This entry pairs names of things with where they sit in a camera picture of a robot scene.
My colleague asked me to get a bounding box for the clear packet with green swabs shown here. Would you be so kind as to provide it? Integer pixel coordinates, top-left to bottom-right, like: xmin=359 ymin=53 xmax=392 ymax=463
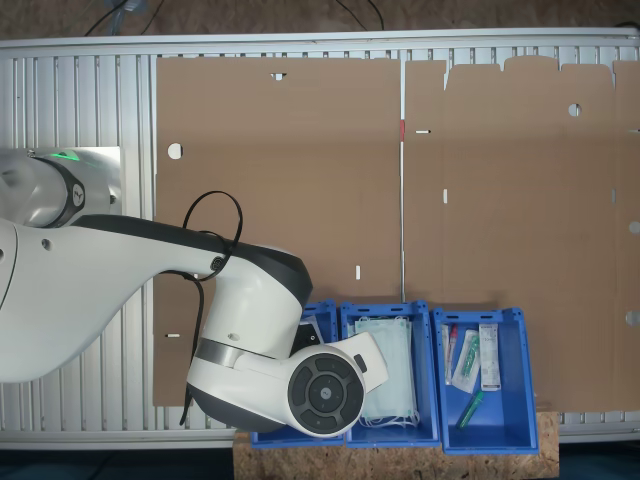
xmin=452 ymin=328 xmax=482 ymax=395

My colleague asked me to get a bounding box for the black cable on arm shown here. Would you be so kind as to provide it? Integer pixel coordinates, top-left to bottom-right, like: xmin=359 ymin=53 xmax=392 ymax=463
xmin=179 ymin=189 xmax=245 ymax=427

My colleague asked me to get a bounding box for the blue bin with tube packets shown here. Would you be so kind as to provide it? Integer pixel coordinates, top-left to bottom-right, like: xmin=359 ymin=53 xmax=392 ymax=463
xmin=432 ymin=307 xmax=541 ymax=456

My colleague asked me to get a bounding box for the stack of white face masks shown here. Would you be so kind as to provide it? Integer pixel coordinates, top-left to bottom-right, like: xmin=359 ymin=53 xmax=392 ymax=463
xmin=352 ymin=315 xmax=421 ymax=430

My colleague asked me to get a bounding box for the blue bin with cotton packet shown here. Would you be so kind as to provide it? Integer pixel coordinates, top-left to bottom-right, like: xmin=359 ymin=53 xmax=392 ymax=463
xmin=249 ymin=298 xmax=346 ymax=448

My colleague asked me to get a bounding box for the brown cardboard sheet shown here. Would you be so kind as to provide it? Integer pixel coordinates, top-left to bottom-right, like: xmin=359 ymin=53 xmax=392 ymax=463
xmin=152 ymin=56 xmax=404 ymax=409
xmin=403 ymin=55 xmax=640 ymax=414

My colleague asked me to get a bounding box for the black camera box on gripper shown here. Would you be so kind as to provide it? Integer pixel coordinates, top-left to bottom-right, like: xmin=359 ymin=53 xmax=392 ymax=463
xmin=294 ymin=322 xmax=324 ymax=347

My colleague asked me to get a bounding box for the blue bin with masks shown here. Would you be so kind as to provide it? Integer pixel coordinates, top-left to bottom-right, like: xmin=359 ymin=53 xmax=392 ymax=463
xmin=338 ymin=299 xmax=442 ymax=450

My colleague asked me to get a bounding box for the long white printed packet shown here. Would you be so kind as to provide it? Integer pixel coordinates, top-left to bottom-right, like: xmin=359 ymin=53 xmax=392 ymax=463
xmin=478 ymin=322 xmax=502 ymax=392

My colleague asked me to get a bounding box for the chipboard panel under bins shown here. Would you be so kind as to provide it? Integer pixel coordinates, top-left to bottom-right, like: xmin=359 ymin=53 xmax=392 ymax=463
xmin=232 ymin=410 xmax=561 ymax=480

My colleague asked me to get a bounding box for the green capped tube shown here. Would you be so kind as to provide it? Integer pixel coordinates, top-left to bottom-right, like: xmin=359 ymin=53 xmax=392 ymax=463
xmin=456 ymin=390 xmax=486 ymax=431

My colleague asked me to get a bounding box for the packet with red-capped tube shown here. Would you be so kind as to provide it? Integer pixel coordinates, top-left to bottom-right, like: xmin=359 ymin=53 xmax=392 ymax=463
xmin=441 ymin=323 xmax=460 ymax=386

